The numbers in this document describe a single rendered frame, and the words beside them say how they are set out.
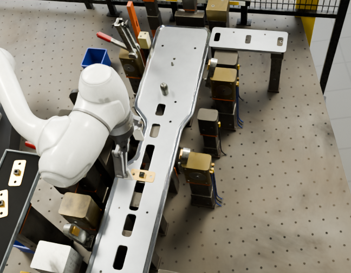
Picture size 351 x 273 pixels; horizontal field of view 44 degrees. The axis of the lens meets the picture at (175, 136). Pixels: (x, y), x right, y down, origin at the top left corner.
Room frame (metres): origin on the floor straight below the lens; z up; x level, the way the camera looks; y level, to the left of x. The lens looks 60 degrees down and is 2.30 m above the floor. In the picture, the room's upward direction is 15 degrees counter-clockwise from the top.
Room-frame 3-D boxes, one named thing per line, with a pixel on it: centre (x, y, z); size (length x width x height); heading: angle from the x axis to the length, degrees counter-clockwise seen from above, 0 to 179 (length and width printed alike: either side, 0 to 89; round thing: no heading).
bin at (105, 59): (1.41, 0.27, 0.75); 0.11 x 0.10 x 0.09; 155
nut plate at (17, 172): (0.69, 0.49, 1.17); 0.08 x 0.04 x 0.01; 164
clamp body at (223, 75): (0.93, -0.23, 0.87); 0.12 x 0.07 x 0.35; 65
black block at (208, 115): (0.82, -0.14, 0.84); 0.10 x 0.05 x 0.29; 65
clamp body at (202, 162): (0.63, -0.06, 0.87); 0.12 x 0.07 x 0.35; 65
